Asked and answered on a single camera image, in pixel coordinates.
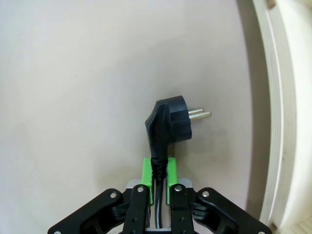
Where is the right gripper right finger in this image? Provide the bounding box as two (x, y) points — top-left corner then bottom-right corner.
(166, 157), (273, 234)

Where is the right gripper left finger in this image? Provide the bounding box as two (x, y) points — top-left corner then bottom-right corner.
(47, 157), (155, 234)

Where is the black power plug cable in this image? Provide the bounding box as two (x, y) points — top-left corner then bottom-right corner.
(145, 95), (212, 232)

